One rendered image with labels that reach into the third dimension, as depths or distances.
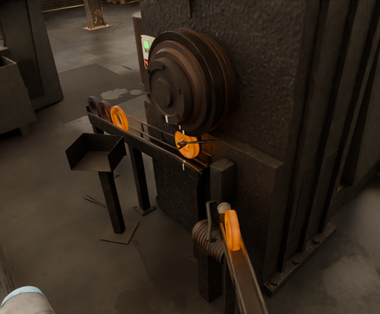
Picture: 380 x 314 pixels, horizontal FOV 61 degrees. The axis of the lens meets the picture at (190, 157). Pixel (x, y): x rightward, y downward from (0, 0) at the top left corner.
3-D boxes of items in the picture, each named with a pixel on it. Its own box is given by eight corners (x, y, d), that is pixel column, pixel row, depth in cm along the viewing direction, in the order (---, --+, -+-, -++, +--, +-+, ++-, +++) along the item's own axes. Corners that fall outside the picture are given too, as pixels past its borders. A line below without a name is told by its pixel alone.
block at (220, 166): (224, 193, 165) (225, 154, 151) (236, 200, 160) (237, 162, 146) (209, 203, 160) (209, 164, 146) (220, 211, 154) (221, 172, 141)
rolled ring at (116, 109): (107, 109, 219) (111, 108, 221) (118, 134, 222) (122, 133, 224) (116, 104, 204) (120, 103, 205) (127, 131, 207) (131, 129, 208)
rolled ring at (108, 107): (106, 103, 215) (111, 101, 217) (95, 99, 229) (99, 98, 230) (114, 128, 223) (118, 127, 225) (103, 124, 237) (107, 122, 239)
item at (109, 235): (106, 217, 234) (83, 132, 193) (140, 222, 228) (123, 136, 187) (93, 238, 218) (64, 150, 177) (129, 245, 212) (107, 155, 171)
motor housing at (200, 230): (210, 278, 188) (209, 212, 158) (238, 304, 174) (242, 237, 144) (193, 291, 181) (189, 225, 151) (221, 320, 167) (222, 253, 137)
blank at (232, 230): (235, 245, 133) (227, 245, 133) (231, 207, 133) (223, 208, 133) (242, 254, 117) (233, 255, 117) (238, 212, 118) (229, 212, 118)
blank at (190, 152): (175, 128, 164) (171, 129, 163) (194, 127, 152) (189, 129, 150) (185, 155, 169) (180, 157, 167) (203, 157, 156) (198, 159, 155)
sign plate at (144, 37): (147, 67, 182) (143, 34, 172) (176, 78, 166) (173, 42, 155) (144, 68, 181) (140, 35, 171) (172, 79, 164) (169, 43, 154)
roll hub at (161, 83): (189, 62, 122) (195, 128, 137) (148, 53, 141) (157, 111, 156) (178, 66, 119) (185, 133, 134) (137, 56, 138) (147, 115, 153)
